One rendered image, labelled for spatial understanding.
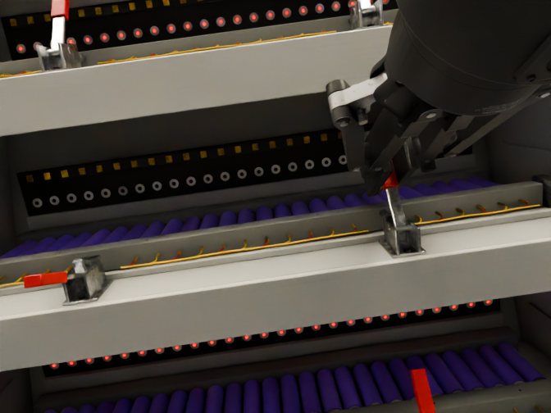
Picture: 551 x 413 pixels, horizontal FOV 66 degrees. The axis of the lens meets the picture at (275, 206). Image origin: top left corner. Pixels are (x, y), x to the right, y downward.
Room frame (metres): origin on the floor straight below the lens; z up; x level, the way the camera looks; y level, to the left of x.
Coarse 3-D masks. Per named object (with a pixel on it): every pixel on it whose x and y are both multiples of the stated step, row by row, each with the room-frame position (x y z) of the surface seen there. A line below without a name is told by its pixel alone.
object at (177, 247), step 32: (480, 192) 0.41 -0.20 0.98; (512, 192) 0.41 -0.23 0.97; (256, 224) 0.40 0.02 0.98; (288, 224) 0.40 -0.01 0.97; (320, 224) 0.40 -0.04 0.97; (352, 224) 0.40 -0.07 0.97; (416, 224) 0.39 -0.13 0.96; (32, 256) 0.40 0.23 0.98; (64, 256) 0.39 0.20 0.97; (128, 256) 0.40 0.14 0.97; (160, 256) 0.40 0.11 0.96; (192, 256) 0.38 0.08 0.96
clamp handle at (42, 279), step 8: (72, 264) 0.34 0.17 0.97; (80, 264) 0.34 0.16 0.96; (56, 272) 0.30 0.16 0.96; (64, 272) 0.31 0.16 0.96; (80, 272) 0.35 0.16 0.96; (24, 280) 0.28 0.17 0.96; (32, 280) 0.28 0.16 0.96; (40, 280) 0.28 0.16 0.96; (48, 280) 0.29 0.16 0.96; (56, 280) 0.30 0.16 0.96; (64, 280) 0.31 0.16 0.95
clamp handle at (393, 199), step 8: (392, 176) 0.36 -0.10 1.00; (384, 184) 0.36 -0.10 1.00; (392, 184) 0.36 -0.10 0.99; (392, 192) 0.36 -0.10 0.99; (392, 200) 0.36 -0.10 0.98; (400, 200) 0.36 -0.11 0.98; (392, 208) 0.36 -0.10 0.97; (400, 208) 0.36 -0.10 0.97; (392, 216) 0.36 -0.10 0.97; (400, 216) 0.36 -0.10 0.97; (400, 224) 0.35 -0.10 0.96
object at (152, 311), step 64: (256, 192) 0.51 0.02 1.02; (0, 256) 0.49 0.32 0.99; (320, 256) 0.37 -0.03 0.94; (384, 256) 0.35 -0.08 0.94; (448, 256) 0.34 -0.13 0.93; (512, 256) 0.34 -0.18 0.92; (0, 320) 0.33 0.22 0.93; (64, 320) 0.34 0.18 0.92; (128, 320) 0.34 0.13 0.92; (192, 320) 0.34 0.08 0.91; (256, 320) 0.35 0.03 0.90; (320, 320) 0.35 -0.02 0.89
